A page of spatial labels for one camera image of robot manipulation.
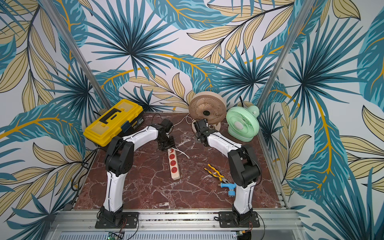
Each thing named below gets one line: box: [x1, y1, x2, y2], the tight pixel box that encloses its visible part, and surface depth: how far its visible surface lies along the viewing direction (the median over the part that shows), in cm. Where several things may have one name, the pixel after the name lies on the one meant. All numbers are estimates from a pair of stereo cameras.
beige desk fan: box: [188, 91, 227, 125], surface depth 90 cm
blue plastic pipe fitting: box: [220, 182, 237, 198], surface depth 83 cm
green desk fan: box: [226, 105, 260, 143], surface depth 86 cm
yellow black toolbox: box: [83, 98, 145, 147], surface depth 94 cm
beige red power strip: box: [167, 148, 181, 181], surface depth 91 cm
